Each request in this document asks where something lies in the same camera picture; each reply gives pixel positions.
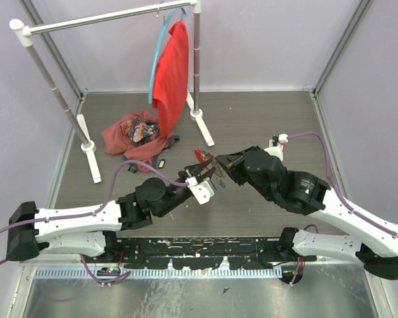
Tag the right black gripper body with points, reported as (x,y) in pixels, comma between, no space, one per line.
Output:
(241,175)

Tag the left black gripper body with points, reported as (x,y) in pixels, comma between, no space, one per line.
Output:
(188,173)

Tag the red handled keyring with keys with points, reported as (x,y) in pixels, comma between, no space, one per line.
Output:
(203,156)

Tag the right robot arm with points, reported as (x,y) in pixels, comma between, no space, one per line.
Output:
(367,239)

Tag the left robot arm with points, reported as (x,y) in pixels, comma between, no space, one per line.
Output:
(91,231)

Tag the black key tag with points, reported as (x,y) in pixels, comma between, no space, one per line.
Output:
(160,164)

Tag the dark red printed shirt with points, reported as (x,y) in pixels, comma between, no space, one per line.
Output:
(137,136)

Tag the bright red shirt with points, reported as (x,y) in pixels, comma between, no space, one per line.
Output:
(170,85)

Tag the blue clothes hanger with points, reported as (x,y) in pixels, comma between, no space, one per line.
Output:
(166,23)

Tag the small electronics board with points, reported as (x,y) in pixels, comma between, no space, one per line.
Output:
(108,271)

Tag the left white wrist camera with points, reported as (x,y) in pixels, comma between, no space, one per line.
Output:
(201,191)

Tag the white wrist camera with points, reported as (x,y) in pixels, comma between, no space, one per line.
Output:
(277,145)
(201,191)

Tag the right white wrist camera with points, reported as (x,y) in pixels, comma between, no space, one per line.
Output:
(277,145)

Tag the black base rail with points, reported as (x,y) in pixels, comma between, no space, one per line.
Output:
(201,253)

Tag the grey cable duct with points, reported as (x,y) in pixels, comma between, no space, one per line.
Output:
(79,272)

